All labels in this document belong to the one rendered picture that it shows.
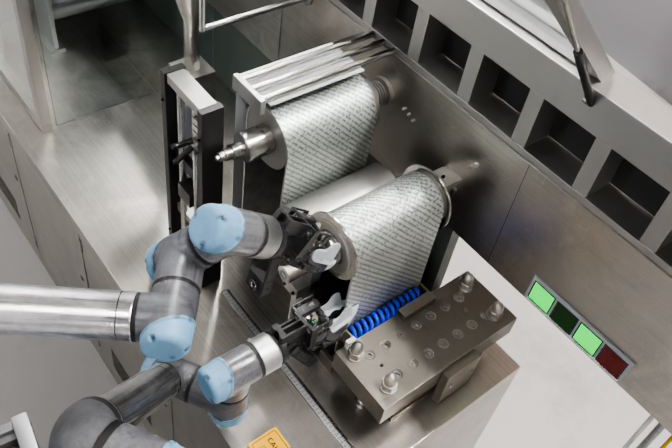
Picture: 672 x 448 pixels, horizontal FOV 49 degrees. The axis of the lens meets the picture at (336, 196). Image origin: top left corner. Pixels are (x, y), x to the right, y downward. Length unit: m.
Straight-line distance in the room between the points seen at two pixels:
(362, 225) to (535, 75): 0.42
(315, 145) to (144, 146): 0.75
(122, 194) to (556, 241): 1.12
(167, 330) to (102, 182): 1.01
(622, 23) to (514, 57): 3.26
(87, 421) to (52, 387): 1.59
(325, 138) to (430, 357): 0.51
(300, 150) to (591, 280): 0.61
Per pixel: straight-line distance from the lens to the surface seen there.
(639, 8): 4.56
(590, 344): 1.56
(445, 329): 1.66
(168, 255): 1.19
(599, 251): 1.44
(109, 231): 1.94
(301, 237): 1.28
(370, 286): 1.55
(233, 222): 1.13
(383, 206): 1.46
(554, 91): 1.36
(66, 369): 2.79
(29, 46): 2.05
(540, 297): 1.58
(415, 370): 1.59
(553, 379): 2.98
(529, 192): 1.48
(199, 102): 1.44
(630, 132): 1.30
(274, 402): 1.65
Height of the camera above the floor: 2.36
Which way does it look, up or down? 46 degrees down
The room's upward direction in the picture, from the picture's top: 10 degrees clockwise
